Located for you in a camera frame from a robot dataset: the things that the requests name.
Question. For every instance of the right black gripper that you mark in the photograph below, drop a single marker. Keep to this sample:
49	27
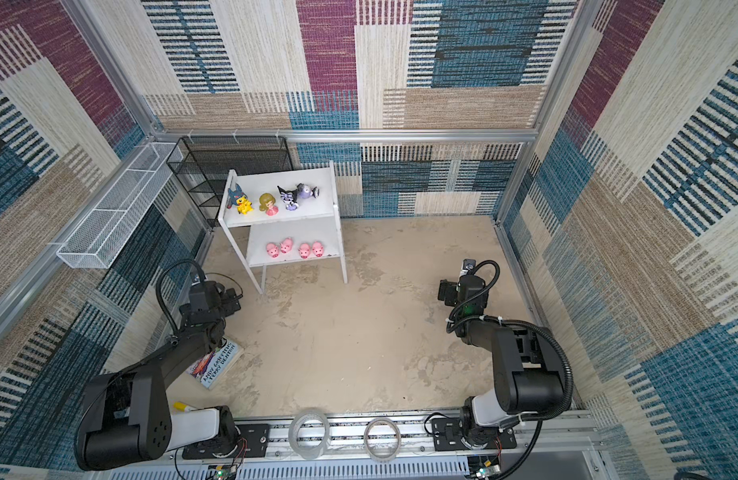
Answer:
447	291

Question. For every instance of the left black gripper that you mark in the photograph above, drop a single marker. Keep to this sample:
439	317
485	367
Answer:
228	301

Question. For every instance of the pink pig toy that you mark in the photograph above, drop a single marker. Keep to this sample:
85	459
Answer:
317	249
272	250
286	245
304	250

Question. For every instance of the yellow blue pokemon toy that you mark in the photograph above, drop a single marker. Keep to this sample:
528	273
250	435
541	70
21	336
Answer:
237	198

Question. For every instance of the olive green figure toy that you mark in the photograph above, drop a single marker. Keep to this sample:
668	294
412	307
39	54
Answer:
268	204

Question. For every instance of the black purple bat toy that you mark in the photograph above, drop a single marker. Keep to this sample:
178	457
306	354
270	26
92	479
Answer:
289	198

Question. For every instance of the purple figure toy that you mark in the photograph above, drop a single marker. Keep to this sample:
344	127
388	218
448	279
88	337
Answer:
307	192

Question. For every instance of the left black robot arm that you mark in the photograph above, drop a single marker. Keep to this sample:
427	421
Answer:
127	417

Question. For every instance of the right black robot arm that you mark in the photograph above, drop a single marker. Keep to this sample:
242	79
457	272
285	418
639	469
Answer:
532	376

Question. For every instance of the white two-tier shelf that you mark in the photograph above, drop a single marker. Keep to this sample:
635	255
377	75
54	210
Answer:
315	220

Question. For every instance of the colourful children's book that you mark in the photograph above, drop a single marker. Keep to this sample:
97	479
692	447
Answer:
208	369

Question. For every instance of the yellow white marker pen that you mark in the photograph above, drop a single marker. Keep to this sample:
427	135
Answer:
183	407

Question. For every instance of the clear tape roll left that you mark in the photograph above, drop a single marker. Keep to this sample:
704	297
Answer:
309	434

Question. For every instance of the clear tape roll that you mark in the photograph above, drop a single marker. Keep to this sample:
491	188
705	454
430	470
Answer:
382	440
309	434

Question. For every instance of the clear tape roll right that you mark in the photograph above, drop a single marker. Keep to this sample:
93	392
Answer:
382	440

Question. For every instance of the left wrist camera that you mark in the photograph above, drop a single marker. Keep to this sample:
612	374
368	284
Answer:
197	278

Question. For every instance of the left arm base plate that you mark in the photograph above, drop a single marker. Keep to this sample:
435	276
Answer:
250	441

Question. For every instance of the black wire mesh rack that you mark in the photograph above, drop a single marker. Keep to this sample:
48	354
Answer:
201	164

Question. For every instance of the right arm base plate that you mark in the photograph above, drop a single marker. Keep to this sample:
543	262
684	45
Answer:
448	435

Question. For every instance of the white wire mesh basket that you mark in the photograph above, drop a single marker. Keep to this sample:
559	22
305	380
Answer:
102	234

